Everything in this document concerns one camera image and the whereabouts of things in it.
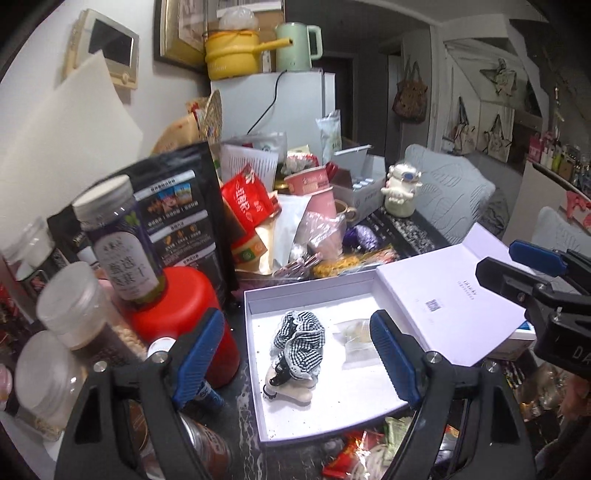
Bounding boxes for printed tote bag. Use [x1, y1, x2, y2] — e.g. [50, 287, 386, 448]
[455, 97, 476, 155]
[480, 113, 513, 162]

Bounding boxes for gold pouch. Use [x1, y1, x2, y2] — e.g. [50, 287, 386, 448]
[231, 217, 282, 275]

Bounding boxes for yellow pot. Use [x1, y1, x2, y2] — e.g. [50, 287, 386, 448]
[203, 28, 293, 81]

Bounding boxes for white mini fridge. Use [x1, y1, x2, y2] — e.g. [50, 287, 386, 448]
[210, 68, 337, 158]

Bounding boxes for purple label jar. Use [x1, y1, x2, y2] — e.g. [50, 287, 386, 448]
[72, 174, 167, 305]

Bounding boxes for green sachet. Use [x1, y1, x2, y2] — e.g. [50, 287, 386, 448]
[383, 415, 411, 462]

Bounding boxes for white paper leaflet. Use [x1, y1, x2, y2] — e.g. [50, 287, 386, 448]
[221, 141, 280, 185]

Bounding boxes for grey patterned cushion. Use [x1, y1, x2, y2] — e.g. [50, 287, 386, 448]
[531, 207, 591, 259]
[402, 144, 497, 250]

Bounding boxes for yellow snack packet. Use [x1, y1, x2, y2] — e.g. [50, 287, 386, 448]
[314, 251, 398, 278]

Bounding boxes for mug with gold handle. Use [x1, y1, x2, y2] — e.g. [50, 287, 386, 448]
[335, 199, 358, 229]

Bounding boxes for clear plastic bag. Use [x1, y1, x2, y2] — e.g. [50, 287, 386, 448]
[290, 210, 347, 273]

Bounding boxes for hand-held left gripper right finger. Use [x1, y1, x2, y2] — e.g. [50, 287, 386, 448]
[369, 309, 536, 480]

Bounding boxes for green white pouch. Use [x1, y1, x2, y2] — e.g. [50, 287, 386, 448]
[315, 110, 343, 160]

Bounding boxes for red canister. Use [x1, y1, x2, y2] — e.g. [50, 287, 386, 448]
[124, 267, 241, 388]

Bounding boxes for purple foil wrapper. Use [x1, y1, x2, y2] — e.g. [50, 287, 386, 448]
[344, 224, 379, 252]

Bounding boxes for dark red case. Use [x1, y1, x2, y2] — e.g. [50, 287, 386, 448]
[325, 161, 354, 185]

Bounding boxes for clear plastic packet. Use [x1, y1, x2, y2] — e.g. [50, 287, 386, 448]
[333, 318, 384, 370]

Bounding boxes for black stand-up pouch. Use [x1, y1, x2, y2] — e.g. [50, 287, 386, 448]
[48, 141, 238, 305]

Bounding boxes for framed picture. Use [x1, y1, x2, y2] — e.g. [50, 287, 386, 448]
[154, 0, 284, 72]

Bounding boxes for beige wall intercom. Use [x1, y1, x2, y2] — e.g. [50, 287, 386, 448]
[65, 9, 140, 90]

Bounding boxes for white cardboard box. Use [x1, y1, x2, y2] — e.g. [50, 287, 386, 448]
[330, 144, 389, 217]

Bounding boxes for brown hanging tote bag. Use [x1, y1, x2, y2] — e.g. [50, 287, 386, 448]
[392, 58, 428, 124]

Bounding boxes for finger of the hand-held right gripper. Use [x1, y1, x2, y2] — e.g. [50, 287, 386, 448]
[509, 240, 591, 296]
[475, 257, 561, 315]

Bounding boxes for black white checkered scrunchie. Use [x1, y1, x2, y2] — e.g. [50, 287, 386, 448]
[263, 310, 328, 407]

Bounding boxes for black cable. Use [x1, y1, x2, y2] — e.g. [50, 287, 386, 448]
[245, 69, 289, 137]

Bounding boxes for brown orange container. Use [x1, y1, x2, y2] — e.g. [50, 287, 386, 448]
[178, 411, 232, 480]

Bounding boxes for red candy wrappers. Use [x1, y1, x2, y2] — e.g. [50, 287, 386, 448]
[323, 431, 389, 478]

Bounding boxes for white gift box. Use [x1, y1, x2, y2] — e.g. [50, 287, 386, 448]
[244, 224, 539, 444]

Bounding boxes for red snack packet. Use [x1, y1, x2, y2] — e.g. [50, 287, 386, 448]
[221, 164, 282, 236]

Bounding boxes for row of cosmetic bottles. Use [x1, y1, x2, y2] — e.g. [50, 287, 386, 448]
[529, 131, 591, 188]

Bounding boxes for white paper sheet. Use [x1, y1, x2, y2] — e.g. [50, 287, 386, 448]
[0, 50, 145, 232]

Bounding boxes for blue white medicine box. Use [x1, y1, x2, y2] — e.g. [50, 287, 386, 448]
[489, 320, 537, 361]

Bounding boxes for green electric kettle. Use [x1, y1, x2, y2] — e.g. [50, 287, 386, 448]
[275, 22, 323, 72]

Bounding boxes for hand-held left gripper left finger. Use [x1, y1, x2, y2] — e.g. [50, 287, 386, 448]
[55, 307, 227, 480]

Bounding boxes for beige snack bag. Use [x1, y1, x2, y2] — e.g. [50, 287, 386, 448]
[150, 113, 204, 155]

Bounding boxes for pink cup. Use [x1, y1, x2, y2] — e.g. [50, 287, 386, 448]
[284, 166, 345, 250]

